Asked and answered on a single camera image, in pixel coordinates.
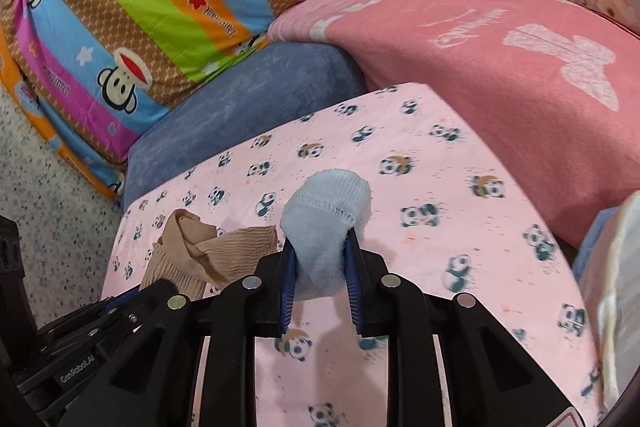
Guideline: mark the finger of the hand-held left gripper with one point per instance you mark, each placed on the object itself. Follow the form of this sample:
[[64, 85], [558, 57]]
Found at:
[[145, 297], [110, 326]]

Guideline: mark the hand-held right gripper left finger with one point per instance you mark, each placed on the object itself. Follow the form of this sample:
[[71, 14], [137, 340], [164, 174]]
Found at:
[[287, 292]]

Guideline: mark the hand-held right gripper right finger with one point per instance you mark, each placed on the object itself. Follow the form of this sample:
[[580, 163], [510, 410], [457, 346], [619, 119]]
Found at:
[[352, 292]]

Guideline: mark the light blue sock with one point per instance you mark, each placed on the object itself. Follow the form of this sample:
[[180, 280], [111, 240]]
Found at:
[[320, 232]]

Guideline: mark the beige stocking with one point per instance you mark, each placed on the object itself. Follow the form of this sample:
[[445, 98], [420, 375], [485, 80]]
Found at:
[[200, 252]]

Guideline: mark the pink panda-print sheet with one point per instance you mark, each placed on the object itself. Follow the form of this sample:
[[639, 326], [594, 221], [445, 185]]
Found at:
[[450, 232]]

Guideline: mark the blue-grey velvet pillow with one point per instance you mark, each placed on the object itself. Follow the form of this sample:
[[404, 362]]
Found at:
[[250, 97]]

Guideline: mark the pink blanket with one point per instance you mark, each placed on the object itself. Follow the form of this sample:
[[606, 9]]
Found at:
[[475, 82]]

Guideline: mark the colourful monkey-print quilt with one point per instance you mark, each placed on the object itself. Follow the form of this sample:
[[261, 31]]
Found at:
[[150, 7]]

